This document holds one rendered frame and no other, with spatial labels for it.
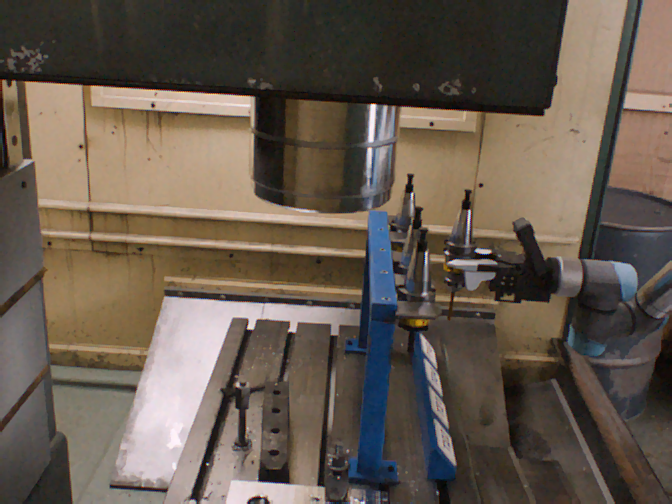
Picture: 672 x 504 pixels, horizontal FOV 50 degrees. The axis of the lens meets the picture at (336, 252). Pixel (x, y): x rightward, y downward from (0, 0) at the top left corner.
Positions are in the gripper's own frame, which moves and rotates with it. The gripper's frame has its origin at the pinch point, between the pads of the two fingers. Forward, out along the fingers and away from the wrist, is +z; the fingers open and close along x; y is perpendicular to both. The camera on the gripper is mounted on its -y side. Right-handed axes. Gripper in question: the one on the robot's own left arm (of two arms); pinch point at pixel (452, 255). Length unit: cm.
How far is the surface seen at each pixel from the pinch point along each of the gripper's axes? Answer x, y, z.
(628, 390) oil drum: 133, 99, -104
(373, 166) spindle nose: -61, -30, 20
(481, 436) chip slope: 14, 49, -16
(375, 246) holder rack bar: -5.8, -2.4, 15.4
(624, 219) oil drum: 143, 29, -89
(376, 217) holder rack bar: 11.4, -2.7, 14.8
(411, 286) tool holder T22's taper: -25.2, -3.1, 10.1
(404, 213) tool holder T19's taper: 7.7, -5.2, 9.5
